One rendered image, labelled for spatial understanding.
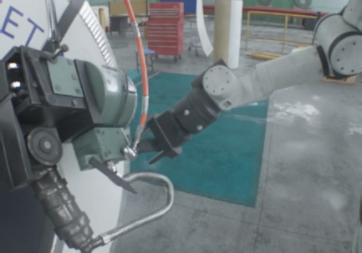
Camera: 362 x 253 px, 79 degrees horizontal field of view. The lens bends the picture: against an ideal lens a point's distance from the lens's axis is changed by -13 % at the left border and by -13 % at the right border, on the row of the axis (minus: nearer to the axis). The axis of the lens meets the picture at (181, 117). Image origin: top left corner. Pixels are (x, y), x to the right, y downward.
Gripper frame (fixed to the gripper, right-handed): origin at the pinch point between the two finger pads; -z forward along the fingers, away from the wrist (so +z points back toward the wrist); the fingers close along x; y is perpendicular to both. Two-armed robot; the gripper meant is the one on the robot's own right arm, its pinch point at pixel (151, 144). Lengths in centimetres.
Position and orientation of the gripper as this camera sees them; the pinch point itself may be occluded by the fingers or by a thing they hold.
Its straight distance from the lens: 63.1
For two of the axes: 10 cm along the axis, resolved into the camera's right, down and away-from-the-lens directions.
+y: -3.9, -0.4, -9.2
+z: 7.6, -5.8, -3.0
